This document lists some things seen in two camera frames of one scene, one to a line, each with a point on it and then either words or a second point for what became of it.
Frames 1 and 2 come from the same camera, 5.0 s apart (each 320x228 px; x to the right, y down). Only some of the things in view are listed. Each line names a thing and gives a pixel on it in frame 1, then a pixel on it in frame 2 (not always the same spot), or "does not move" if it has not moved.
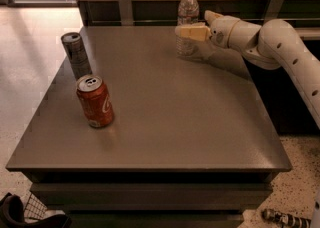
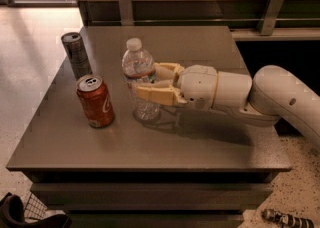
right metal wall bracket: [274, 3] does not move
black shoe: [15, 213] does not move
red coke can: [96, 101] does not move
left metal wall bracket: [125, 2] does not move
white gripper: [221, 31] -> [198, 86]
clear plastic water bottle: [188, 15] -> [138, 67]
